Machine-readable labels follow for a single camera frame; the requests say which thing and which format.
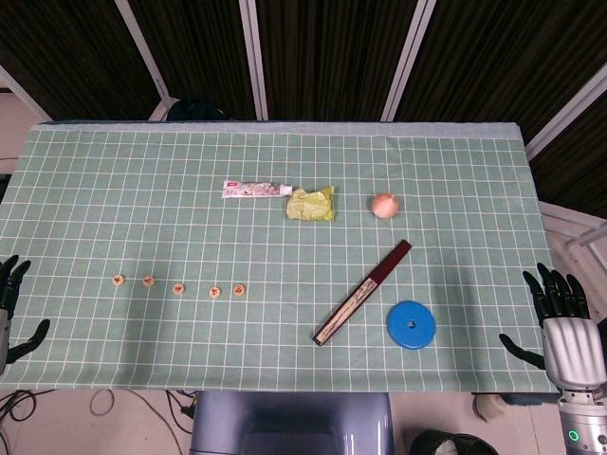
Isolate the yellow-green snack bag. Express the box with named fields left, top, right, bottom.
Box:
left=285, top=184, right=337, bottom=223

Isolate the floor cable cluster with plug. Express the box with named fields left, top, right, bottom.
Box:
left=141, top=389, right=196, bottom=455

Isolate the white partition frame post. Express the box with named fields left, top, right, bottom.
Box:
left=0, top=64, right=52, bottom=123
left=238, top=0, right=269, bottom=120
left=380, top=0, right=437, bottom=122
left=524, top=61, right=607, bottom=161
left=113, top=0, right=172, bottom=119

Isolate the blue-grey robot torso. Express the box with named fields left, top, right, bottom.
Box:
left=189, top=391, right=395, bottom=455

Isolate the white metal rack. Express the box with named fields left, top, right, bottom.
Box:
left=538, top=201, right=607, bottom=281

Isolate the white pink toothpaste tube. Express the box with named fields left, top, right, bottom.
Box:
left=221, top=178, right=294, bottom=200

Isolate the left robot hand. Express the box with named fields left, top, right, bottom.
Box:
left=0, top=254, right=51, bottom=376

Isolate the dark red folding fan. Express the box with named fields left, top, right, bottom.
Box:
left=311, top=239, right=413, bottom=346

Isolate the black chair back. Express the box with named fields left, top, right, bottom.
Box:
left=166, top=98, right=232, bottom=122

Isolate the onion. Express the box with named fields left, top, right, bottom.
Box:
left=371, top=192, right=401, bottom=219

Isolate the black floor cable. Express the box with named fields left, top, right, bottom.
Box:
left=0, top=388, right=56, bottom=423

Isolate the green grid tablecloth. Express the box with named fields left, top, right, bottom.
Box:
left=0, top=121, right=561, bottom=394

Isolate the black waste bin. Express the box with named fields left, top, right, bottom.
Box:
left=409, top=429, right=500, bottom=455

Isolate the blue disc with hole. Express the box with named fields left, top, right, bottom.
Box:
left=385, top=300, right=437, bottom=352

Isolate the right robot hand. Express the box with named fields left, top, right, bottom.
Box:
left=498, top=263, right=607, bottom=391

